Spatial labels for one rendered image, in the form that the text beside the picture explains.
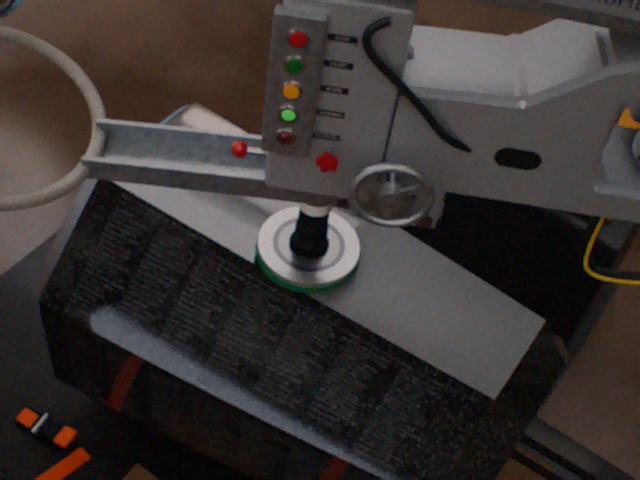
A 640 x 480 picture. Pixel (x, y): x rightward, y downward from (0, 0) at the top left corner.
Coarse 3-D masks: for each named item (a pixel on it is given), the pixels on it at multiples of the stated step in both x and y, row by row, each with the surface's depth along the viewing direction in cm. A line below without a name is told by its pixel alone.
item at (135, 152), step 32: (128, 128) 174; (160, 128) 173; (192, 128) 174; (96, 160) 166; (128, 160) 173; (160, 160) 174; (192, 160) 174; (224, 160) 175; (256, 160) 175; (224, 192) 169; (256, 192) 168; (288, 192) 167; (416, 224) 165
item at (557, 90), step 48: (432, 48) 150; (480, 48) 151; (528, 48) 150; (576, 48) 142; (624, 48) 137; (432, 96) 143; (480, 96) 143; (528, 96) 142; (576, 96) 139; (624, 96) 138; (432, 144) 150; (480, 144) 149; (528, 144) 148; (576, 144) 147; (624, 144) 162; (480, 192) 157; (528, 192) 156; (576, 192) 155; (624, 192) 155
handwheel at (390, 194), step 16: (368, 176) 148; (416, 176) 147; (352, 192) 151; (384, 192) 150; (400, 192) 151; (416, 192) 150; (432, 192) 150; (352, 208) 154; (384, 208) 153; (384, 224) 156; (400, 224) 156
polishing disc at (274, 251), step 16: (288, 208) 193; (272, 224) 189; (288, 224) 190; (336, 224) 191; (272, 240) 186; (288, 240) 187; (336, 240) 188; (352, 240) 189; (272, 256) 183; (288, 256) 184; (336, 256) 185; (352, 256) 186; (272, 272) 182; (288, 272) 181; (304, 272) 182; (320, 272) 182; (336, 272) 182
